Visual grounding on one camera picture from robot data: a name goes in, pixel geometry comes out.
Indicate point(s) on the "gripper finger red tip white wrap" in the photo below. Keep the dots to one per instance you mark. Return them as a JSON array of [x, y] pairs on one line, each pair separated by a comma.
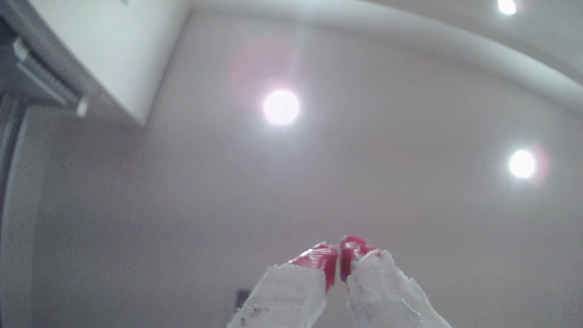
[[287, 291], [382, 291]]

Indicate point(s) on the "round ceiling light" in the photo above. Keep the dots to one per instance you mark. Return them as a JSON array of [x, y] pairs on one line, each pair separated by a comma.
[[281, 107], [506, 6], [522, 163]]

